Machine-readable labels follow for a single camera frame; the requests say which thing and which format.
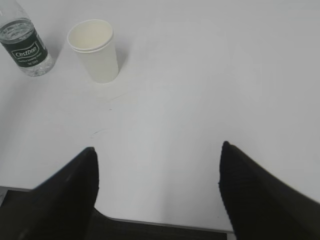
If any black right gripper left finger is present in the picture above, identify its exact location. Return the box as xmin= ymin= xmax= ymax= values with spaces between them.
xmin=0 ymin=147 xmax=99 ymax=240

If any white paper cup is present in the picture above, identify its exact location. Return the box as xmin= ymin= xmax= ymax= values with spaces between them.
xmin=67 ymin=19 xmax=119 ymax=84

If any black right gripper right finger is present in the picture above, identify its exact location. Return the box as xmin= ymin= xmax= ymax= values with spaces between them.
xmin=218 ymin=141 xmax=320 ymax=240

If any clear water bottle green label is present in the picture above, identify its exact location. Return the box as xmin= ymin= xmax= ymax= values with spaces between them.
xmin=0 ymin=0 xmax=54 ymax=77

